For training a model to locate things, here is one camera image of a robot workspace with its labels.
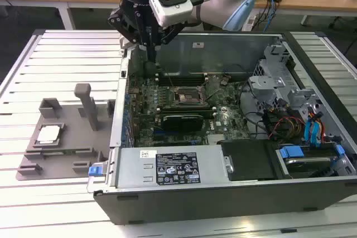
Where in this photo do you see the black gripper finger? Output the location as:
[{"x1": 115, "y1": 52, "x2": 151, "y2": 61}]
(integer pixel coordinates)
[
  {"x1": 107, "y1": 8, "x2": 152, "y2": 64},
  {"x1": 151, "y1": 22, "x2": 185, "y2": 64}
]

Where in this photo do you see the thin metal locking lever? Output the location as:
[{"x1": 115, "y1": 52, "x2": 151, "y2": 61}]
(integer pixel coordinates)
[{"x1": 164, "y1": 67, "x2": 176, "y2": 90}]

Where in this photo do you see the silver CPU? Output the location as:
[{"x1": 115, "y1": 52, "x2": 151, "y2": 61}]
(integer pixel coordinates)
[{"x1": 37, "y1": 125, "x2": 61, "y2": 144}]

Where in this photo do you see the CPU socket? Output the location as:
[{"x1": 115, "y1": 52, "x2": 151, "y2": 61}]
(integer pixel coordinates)
[{"x1": 172, "y1": 85, "x2": 208, "y2": 108}]

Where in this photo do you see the black RAM slot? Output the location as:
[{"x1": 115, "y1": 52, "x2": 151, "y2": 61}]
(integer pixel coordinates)
[
  {"x1": 157, "y1": 76, "x2": 209, "y2": 81},
  {"x1": 156, "y1": 108, "x2": 217, "y2": 113},
  {"x1": 157, "y1": 82, "x2": 209, "y2": 86},
  {"x1": 156, "y1": 111, "x2": 217, "y2": 115}
]

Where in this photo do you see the green motherboard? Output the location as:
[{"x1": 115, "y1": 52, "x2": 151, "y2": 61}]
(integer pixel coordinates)
[{"x1": 127, "y1": 74, "x2": 252, "y2": 148}]

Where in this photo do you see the silver metal drive cage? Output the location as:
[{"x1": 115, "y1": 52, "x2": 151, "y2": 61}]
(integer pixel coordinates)
[{"x1": 247, "y1": 37, "x2": 321, "y2": 119}]

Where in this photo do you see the silver chipset heat sink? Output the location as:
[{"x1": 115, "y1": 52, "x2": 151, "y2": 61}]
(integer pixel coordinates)
[{"x1": 208, "y1": 133, "x2": 227, "y2": 144}]

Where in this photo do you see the grey parts rack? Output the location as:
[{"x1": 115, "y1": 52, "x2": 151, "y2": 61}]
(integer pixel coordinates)
[{"x1": 15, "y1": 83, "x2": 117, "y2": 182}]

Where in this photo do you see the silver power supply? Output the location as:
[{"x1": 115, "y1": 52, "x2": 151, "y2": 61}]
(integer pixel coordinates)
[{"x1": 114, "y1": 145, "x2": 232, "y2": 189}]

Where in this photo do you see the green RAM stick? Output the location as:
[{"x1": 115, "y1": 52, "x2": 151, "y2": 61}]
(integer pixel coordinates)
[{"x1": 26, "y1": 149, "x2": 93, "y2": 156}]

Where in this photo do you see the black plastic bay cover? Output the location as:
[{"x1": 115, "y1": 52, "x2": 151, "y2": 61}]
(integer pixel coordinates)
[{"x1": 220, "y1": 139, "x2": 279, "y2": 182}]

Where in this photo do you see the blue case latch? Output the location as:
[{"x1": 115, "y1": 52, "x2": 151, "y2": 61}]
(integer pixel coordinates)
[{"x1": 88, "y1": 166, "x2": 104, "y2": 177}]

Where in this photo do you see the hard disk blue carrier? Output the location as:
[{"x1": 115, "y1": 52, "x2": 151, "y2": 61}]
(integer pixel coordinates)
[{"x1": 277, "y1": 143, "x2": 346, "y2": 179}]

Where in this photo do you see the open black PC case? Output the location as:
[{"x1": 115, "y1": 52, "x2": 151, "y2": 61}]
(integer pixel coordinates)
[{"x1": 86, "y1": 30, "x2": 357, "y2": 226}]

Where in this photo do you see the blue network cable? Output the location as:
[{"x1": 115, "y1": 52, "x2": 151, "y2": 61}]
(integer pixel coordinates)
[{"x1": 262, "y1": 0, "x2": 280, "y2": 33}]

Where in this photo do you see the blue disk wire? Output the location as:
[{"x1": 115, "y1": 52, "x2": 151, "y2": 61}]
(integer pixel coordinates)
[
  {"x1": 303, "y1": 114, "x2": 315, "y2": 146},
  {"x1": 311, "y1": 112, "x2": 325, "y2": 147}
]

